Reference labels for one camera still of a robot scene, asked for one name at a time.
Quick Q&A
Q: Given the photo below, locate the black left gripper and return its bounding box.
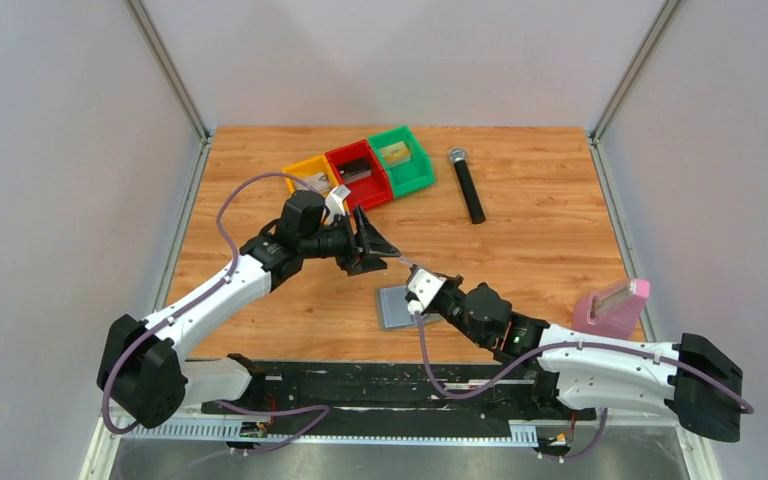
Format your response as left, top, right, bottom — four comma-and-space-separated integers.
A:
300, 205, 400, 276

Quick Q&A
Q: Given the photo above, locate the grey card holder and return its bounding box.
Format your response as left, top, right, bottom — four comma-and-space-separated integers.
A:
376, 286, 417, 331

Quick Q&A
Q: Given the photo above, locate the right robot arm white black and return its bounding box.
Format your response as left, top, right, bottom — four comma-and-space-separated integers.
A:
407, 269, 754, 443

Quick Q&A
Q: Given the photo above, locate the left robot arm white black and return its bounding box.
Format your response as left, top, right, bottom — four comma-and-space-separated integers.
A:
97, 190, 401, 428

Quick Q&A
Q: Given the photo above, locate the black card in red bin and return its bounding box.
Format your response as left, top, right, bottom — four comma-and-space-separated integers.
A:
337, 158, 372, 185

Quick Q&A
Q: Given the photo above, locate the silver card in yellow bin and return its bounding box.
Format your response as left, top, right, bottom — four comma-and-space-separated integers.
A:
303, 172, 331, 195

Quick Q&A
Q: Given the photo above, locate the gold card in green bin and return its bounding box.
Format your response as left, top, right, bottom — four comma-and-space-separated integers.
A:
378, 141, 412, 167

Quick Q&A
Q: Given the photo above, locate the pink card stand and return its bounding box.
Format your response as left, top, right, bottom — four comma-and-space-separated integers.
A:
571, 278, 650, 340

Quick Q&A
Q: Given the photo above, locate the red plastic bin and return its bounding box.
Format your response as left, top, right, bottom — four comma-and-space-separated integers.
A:
325, 140, 394, 211

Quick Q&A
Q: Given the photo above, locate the green plastic bin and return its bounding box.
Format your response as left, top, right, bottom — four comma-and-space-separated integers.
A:
367, 125, 436, 198

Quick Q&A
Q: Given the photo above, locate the yellow plastic bin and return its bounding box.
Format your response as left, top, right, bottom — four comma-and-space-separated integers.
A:
281, 154, 350, 214

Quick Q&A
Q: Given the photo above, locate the black handheld microphone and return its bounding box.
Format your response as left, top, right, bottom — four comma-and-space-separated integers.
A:
448, 147, 486, 225

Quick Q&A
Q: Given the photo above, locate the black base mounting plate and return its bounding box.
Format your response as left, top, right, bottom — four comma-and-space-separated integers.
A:
200, 361, 597, 441

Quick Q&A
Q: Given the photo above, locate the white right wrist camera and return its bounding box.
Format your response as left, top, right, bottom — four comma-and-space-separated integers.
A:
406, 264, 446, 315

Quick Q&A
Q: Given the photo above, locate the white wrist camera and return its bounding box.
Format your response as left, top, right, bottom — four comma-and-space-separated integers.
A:
325, 184, 351, 224
406, 264, 446, 315

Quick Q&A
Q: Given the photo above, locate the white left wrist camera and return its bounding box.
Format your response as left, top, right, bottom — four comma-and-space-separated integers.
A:
325, 184, 351, 224

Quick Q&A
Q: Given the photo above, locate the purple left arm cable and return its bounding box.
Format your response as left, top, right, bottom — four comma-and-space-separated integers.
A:
100, 172, 322, 437

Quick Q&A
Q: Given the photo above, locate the left aluminium frame post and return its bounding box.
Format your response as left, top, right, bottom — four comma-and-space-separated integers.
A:
124, 0, 213, 233

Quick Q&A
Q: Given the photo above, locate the aluminium frame post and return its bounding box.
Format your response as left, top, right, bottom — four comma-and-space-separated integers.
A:
124, 0, 213, 233
587, 0, 683, 280

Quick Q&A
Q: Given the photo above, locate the right aluminium frame post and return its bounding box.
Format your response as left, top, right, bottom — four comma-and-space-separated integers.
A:
587, 0, 683, 280

